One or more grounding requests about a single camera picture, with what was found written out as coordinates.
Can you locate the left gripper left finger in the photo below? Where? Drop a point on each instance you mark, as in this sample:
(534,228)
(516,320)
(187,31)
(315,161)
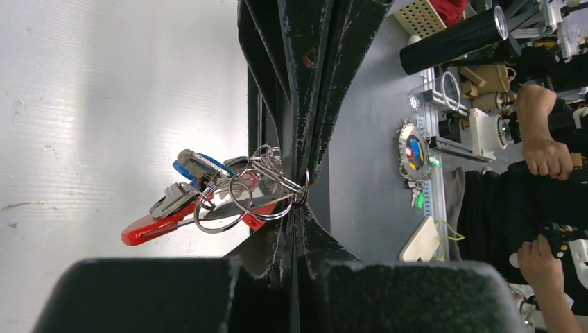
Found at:
(260,287)

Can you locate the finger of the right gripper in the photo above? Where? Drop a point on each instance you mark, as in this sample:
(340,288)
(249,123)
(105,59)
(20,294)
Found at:
(284,44)
(351,34)

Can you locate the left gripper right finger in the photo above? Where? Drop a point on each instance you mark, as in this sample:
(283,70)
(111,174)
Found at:
(314,245)

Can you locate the key organizer with red handle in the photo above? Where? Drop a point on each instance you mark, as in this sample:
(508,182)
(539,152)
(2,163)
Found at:
(258,192)

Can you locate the blue key tag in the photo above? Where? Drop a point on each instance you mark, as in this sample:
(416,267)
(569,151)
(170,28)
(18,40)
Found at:
(201,168)

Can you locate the round key organizer with keys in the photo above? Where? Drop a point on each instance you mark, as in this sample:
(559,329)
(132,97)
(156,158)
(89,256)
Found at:
(416,163)

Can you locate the person's second hand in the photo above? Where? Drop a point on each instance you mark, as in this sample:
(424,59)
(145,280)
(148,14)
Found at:
(542,271)

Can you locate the person's hand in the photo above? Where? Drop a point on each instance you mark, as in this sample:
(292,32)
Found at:
(546,157)

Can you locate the white device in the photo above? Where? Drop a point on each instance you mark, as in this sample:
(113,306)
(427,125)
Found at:
(423,244)

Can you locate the black cylinder flashlight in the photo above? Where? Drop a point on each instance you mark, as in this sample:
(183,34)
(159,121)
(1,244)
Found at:
(472,34)

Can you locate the person operator dark shirt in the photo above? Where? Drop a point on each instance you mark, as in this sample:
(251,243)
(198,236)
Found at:
(496,212)

